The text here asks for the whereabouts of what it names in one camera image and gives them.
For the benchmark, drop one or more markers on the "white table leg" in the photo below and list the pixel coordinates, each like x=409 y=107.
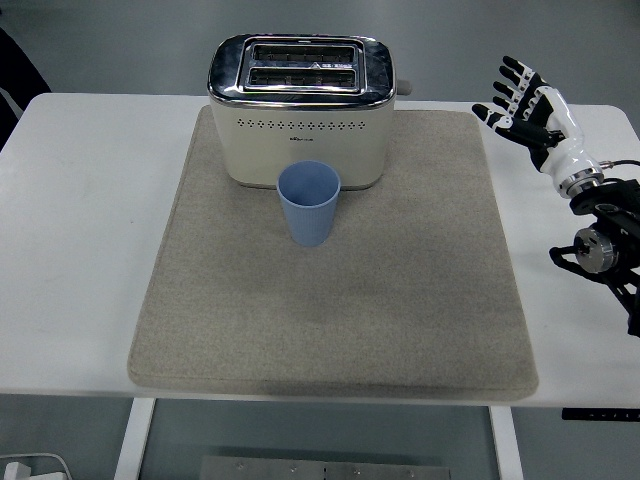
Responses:
x=132 y=440
x=506 y=442

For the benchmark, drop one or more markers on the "person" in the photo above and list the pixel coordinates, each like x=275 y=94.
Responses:
x=15 y=85

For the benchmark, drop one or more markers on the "beige felt table mat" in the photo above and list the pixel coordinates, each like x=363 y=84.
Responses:
x=330 y=300

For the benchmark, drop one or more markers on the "grey metal plate with screws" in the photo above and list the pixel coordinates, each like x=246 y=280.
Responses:
x=325 y=468

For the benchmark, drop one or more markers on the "blue ribbed plastic cup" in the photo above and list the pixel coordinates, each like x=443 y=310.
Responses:
x=308 y=210

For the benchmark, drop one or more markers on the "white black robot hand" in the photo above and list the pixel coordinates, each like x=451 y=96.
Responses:
x=555 y=145

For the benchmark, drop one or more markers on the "black table control panel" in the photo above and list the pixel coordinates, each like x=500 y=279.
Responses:
x=600 y=413

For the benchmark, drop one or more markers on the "cream chrome two-slot toaster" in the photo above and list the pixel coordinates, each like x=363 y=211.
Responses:
x=300 y=115

